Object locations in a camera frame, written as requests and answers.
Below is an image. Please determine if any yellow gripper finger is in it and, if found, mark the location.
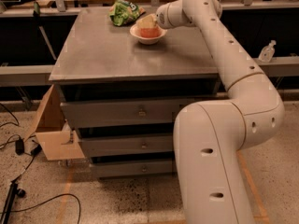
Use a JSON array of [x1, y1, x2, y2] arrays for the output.
[[136, 14, 157, 29]]

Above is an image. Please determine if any red apple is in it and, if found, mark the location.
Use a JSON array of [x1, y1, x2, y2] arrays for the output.
[[140, 27, 160, 38]]

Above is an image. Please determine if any white paper bowl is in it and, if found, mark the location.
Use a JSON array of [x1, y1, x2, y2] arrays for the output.
[[130, 24, 167, 45]]

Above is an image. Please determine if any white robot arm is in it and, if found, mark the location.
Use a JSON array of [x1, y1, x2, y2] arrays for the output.
[[156, 0, 285, 224]]

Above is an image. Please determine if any green chip bag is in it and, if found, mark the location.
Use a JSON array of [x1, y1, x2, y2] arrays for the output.
[[109, 0, 146, 27]]

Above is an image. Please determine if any grey drawer cabinet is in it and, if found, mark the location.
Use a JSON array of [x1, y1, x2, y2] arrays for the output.
[[50, 7, 221, 165]]

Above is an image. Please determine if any grey top drawer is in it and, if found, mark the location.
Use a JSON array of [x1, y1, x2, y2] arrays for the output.
[[61, 99, 192, 128]]

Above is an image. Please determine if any grey drawer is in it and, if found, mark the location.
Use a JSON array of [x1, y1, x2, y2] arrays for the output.
[[90, 159, 176, 178], [61, 99, 192, 128], [79, 133, 173, 157]]

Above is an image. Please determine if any clear sanitizer bottle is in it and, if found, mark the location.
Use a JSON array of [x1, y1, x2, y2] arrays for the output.
[[258, 40, 277, 63]]

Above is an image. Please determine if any grey middle drawer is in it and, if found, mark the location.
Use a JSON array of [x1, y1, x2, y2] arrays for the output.
[[79, 133, 173, 157]]

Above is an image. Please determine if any grey bottom drawer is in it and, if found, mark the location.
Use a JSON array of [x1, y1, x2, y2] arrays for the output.
[[90, 159, 176, 178]]

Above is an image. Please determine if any cardboard box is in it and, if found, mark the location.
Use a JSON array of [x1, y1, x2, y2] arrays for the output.
[[24, 85, 84, 161]]

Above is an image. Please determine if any black power adapter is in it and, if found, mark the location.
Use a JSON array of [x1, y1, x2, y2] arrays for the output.
[[15, 139, 24, 155]]

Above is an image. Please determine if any black tripod leg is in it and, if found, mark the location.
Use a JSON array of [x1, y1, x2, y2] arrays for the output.
[[0, 182, 26, 224]]

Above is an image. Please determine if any grey metal rail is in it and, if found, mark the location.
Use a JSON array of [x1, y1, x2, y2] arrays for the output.
[[0, 56, 299, 87]]

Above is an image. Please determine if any black floor cable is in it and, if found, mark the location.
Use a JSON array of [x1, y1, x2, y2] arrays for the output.
[[0, 103, 82, 224]]

